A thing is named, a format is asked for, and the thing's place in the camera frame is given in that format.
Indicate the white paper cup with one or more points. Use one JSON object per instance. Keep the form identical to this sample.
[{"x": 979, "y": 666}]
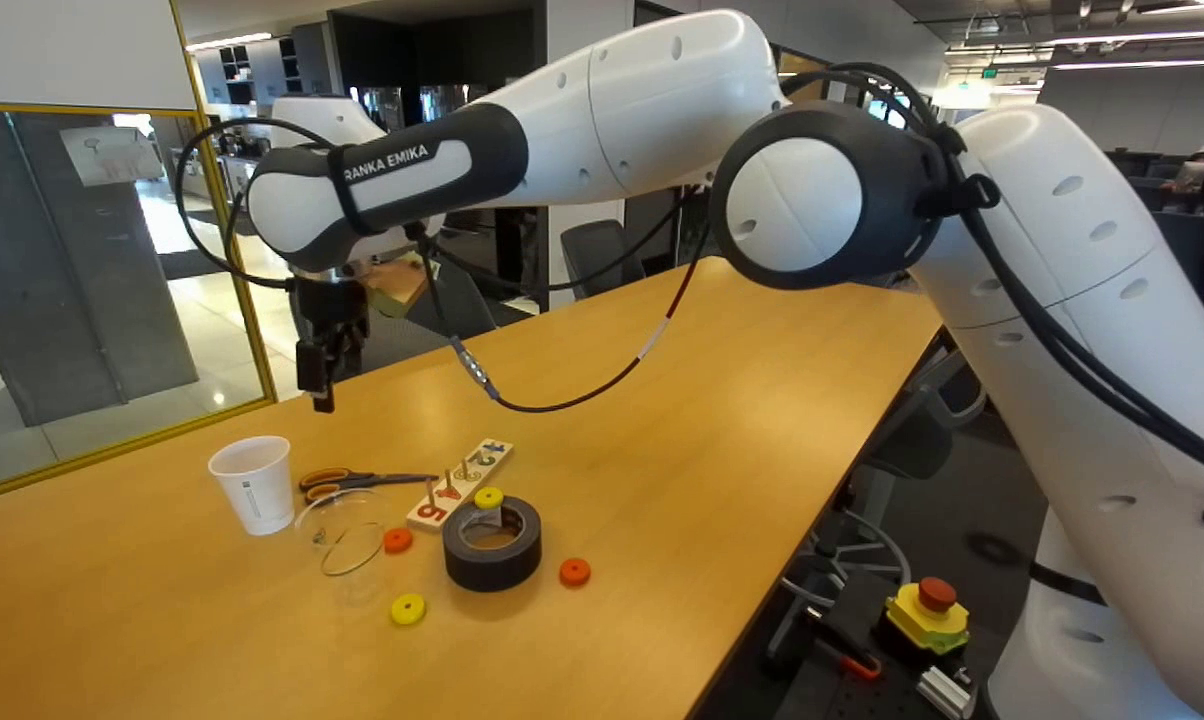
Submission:
[{"x": 256, "y": 485}]

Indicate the yellow framed partition wall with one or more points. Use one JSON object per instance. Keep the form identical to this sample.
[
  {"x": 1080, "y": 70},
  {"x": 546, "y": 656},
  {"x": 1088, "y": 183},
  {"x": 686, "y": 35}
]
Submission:
[{"x": 93, "y": 265}]

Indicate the grey office chair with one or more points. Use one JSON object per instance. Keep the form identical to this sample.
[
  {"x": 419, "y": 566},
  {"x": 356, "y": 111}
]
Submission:
[
  {"x": 601, "y": 263},
  {"x": 484, "y": 301}
]

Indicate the yellow red emergency stop button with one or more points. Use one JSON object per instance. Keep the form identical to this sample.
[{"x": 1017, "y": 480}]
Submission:
[{"x": 925, "y": 618}]

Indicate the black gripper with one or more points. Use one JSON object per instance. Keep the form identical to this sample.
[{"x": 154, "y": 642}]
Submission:
[{"x": 327, "y": 309}]

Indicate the round orange block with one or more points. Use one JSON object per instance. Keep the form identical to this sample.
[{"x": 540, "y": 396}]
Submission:
[
  {"x": 397, "y": 543},
  {"x": 575, "y": 575}
]

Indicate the small white connector box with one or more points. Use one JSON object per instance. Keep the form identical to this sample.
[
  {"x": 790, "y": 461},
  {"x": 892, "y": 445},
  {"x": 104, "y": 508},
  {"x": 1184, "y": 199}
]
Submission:
[{"x": 946, "y": 693}]

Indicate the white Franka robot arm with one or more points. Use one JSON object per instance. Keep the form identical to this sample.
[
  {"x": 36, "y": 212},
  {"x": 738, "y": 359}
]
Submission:
[{"x": 624, "y": 123}]

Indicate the round yellow block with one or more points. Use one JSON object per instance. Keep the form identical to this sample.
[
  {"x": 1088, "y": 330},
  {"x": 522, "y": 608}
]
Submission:
[
  {"x": 408, "y": 608},
  {"x": 491, "y": 496}
]

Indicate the clear drinking glass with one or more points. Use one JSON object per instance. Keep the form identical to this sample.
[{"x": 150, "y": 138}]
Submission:
[{"x": 342, "y": 535}]

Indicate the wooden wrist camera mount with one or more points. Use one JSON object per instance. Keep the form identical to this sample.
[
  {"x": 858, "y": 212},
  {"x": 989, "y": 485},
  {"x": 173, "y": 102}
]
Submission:
[{"x": 394, "y": 284}]

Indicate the wooden number peg board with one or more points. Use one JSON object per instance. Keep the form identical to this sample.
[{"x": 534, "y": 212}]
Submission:
[{"x": 447, "y": 502}]

